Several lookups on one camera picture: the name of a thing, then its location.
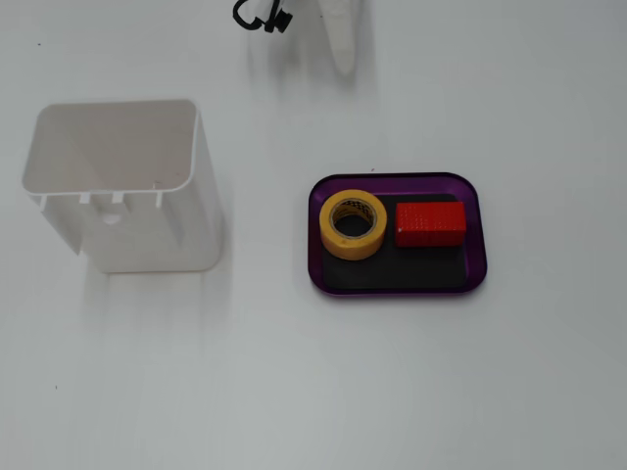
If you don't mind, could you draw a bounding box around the red textured block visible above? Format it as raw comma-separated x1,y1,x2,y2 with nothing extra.
394,201,467,249

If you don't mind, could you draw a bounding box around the purple metal tray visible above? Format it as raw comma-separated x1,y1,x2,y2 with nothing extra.
307,171,489,298

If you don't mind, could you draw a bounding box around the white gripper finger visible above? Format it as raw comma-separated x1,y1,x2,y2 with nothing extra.
316,0,364,77

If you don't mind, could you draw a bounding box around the black tray mat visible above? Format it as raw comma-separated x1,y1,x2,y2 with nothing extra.
321,193,467,290

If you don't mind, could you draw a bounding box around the black cable clip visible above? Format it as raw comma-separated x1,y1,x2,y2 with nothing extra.
231,0,294,34

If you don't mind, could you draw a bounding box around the yellow masking tape roll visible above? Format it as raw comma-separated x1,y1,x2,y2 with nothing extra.
318,188,388,261

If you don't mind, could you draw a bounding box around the white plastic bin container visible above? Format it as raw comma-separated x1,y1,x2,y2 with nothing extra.
20,99,221,274

